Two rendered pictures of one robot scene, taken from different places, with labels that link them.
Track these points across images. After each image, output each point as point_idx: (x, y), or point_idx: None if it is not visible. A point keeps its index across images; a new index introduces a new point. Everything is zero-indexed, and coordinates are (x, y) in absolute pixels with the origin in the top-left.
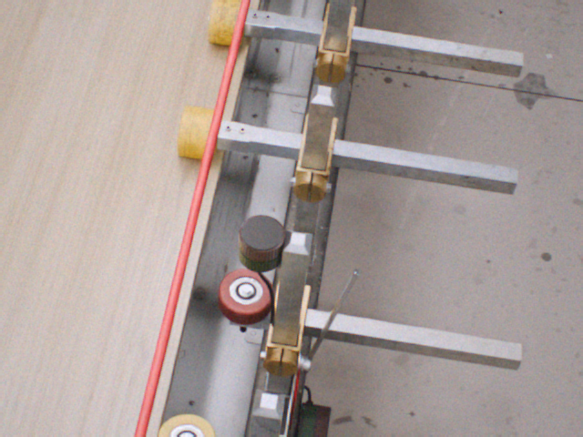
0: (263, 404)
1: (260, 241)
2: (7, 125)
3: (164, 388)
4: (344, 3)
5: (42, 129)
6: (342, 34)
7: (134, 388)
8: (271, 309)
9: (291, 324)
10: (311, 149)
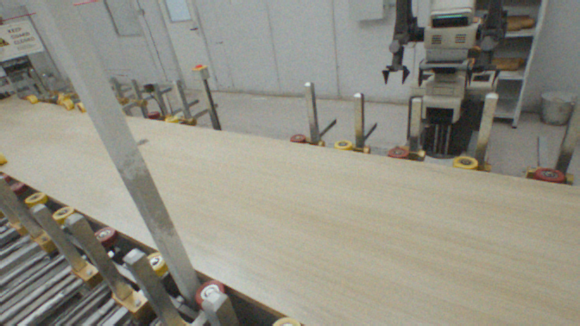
0: (175, 81)
1: (148, 84)
2: (78, 135)
3: (159, 121)
4: (117, 84)
5: (86, 132)
6: (122, 92)
7: (154, 123)
8: (160, 107)
9: (165, 107)
10: (138, 94)
